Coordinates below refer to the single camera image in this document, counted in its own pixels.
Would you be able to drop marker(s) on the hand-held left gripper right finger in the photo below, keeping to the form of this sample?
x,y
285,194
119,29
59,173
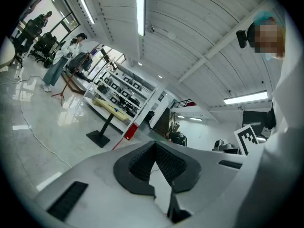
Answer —
x,y
185,172

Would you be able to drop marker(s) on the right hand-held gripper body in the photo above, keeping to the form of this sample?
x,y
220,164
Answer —
x,y
247,139

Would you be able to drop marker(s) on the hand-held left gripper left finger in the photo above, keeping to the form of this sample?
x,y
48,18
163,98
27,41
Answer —
x,y
123,172

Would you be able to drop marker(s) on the black chest rig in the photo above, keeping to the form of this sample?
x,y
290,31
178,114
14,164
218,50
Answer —
x,y
270,120

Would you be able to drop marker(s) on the red plastic crate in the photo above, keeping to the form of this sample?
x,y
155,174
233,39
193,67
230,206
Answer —
x,y
131,132

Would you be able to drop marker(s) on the long ceiling light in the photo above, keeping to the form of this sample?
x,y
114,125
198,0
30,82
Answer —
x,y
245,97
87,11
140,11

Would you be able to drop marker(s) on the dark wooden staircase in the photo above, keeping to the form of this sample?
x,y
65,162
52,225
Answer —
x,y
162,121

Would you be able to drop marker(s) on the white metal shelf unit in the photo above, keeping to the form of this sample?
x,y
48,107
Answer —
x,y
142,108

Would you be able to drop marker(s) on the group of white screen devices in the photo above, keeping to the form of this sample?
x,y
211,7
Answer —
x,y
125,79

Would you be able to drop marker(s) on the brown wooden platform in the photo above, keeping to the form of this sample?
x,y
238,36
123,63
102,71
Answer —
x,y
71,85

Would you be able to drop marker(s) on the person's head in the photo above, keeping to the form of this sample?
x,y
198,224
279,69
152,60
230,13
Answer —
x,y
268,39

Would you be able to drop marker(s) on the red-brown coat rack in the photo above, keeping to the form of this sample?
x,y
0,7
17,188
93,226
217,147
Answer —
x,y
71,81

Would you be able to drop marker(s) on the grey backpack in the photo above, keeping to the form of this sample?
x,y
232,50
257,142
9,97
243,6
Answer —
x,y
79,60

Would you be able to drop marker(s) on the teal head cap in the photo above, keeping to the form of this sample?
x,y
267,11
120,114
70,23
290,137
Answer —
x,y
261,16

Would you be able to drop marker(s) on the white round ceiling dome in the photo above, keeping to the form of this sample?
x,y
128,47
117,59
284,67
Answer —
x,y
171,35

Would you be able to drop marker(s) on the ceiling mounted sensor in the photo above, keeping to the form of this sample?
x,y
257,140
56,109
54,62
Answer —
x,y
152,29

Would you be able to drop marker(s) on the black office chair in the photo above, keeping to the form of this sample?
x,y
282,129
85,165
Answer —
x,y
26,35
46,43

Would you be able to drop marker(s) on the beige round table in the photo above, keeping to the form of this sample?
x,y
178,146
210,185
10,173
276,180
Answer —
x,y
7,53

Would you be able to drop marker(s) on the wooden pedestal table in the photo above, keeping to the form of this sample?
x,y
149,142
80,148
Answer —
x,y
101,102

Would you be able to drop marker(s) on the black head camera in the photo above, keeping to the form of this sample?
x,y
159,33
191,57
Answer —
x,y
242,39

